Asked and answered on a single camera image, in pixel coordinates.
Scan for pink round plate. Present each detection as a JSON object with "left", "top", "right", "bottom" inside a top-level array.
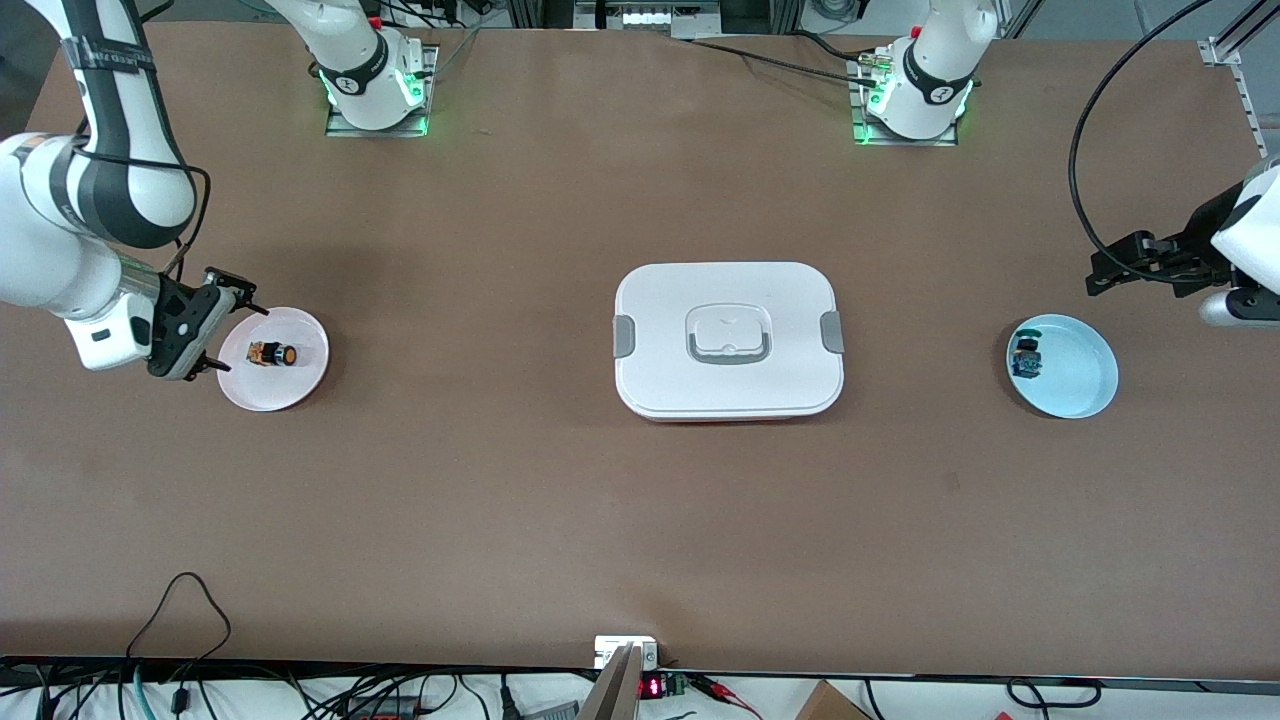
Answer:
[{"left": 216, "top": 306, "right": 331, "bottom": 413}]

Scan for light blue round plate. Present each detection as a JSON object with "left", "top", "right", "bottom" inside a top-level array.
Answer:
[{"left": 1005, "top": 314, "right": 1119, "bottom": 420}]

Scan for white lunch box grey latches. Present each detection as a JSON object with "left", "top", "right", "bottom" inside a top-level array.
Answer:
[{"left": 612, "top": 262, "right": 847, "bottom": 423}]

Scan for small white device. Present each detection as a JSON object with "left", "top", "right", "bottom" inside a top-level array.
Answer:
[{"left": 594, "top": 636, "right": 660, "bottom": 670}]

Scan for wooden strip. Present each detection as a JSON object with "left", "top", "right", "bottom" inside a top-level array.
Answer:
[{"left": 578, "top": 645, "right": 644, "bottom": 720}]

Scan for brown cardboard box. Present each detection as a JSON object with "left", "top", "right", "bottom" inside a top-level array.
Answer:
[{"left": 795, "top": 680, "right": 874, "bottom": 720}]

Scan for red clip leads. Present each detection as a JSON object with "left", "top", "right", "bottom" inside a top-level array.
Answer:
[{"left": 690, "top": 673, "right": 764, "bottom": 720}]

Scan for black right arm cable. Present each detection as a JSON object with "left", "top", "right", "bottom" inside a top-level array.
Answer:
[{"left": 60, "top": 110, "right": 214, "bottom": 287}]

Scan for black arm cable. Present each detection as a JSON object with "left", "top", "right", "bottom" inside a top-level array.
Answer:
[
  {"left": 60, "top": 110, "right": 214, "bottom": 287},
  {"left": 1067, "top": 0, "right": 1263, "bottom": 263}
]

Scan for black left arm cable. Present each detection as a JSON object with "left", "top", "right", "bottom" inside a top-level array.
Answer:
[{"left": 1067, "top": 0, "right": 1263, "bottom": 263}]

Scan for aluminium frame rail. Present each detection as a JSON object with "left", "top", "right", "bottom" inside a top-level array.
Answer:
[{"left": 1198, "top": 0, "right": 1280, "bottom": 207}]

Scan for black looped cable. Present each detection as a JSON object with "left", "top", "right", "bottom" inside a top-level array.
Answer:
[{"left": 125, "top": 571, "right": 234, "bottom": 693}]

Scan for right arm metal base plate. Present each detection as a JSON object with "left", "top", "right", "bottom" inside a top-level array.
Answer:
[{"left": 324, "top": 44, "right": 440, "bottom": 139}]

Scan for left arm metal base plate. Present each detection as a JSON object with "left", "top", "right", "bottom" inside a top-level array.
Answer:
[{"left": 849, "top": 50, "right": 960, "bottom": 149}]

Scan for black base cable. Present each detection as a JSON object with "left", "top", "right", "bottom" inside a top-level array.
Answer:
[
  {"left": 688, "top": 38, "right": 881, "bottom": 89},
  {"left": 795, "top": 30, "right": 881, "bottom": 67}
]

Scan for black curved cable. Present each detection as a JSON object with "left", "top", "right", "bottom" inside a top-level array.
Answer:
[{"left": 1004, "top": 677, "right": 1104, "bottom": 710}]

